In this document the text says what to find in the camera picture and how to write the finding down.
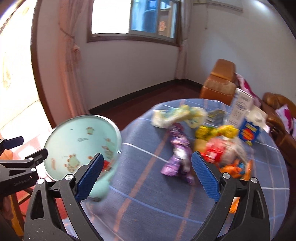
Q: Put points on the pink white pillow on armchair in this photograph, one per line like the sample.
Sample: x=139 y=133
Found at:
x=243 y=84

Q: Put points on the pink curtain right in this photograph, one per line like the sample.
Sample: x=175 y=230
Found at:
x=185 y=24

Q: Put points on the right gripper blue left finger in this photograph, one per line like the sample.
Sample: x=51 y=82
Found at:
x=43 y=221

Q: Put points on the red orange snack bag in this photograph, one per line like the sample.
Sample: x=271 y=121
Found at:
x=237 y=169

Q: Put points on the blue plaid tablecloth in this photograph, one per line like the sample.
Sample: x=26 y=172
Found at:
x=144 y=204

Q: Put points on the pink white sofa pillow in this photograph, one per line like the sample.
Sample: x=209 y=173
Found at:
x=287 y=119

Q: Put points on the blue Look milk carton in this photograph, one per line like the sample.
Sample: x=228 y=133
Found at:
x=252 y=125

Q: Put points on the light green trash bin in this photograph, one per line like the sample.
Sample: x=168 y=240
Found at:
x=75 y=142

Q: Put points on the orange leather armchair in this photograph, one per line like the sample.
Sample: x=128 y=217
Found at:
x=221 y=84

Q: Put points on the window with brown frame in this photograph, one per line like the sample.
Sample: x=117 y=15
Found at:
x=148 y=21

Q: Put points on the yellow crumpled wrapper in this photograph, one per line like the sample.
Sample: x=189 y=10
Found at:
x=208 y=132

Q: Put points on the dark seaweed snack packet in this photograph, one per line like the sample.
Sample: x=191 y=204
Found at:
x=216 y=116

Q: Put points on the pink curtain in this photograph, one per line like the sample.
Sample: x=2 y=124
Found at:
x=185 y=24
x=69 y=55

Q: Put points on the tall white milk carton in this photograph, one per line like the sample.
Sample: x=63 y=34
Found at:
x=240 y=105

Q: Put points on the purple snack wrapper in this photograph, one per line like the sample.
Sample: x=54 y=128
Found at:
x=179 y=165

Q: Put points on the pink curtain left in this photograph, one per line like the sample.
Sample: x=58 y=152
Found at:
x=69 y=55

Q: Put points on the pale yellow plastic bag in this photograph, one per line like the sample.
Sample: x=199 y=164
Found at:
x=192 y=116

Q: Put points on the yellow sponge cake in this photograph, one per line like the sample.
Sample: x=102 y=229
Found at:
x=200 y=145

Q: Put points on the brown leather sofa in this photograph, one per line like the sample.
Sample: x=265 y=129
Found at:
x=283 y=139

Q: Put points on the clear crumpled plastic bag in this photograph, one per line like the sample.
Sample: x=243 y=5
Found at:
x=232 y=149

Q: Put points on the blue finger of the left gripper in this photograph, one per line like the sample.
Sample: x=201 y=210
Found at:
x=7 y=144
x=30 y=161

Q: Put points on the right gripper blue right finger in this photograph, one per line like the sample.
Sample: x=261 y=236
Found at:
x=251 y=220

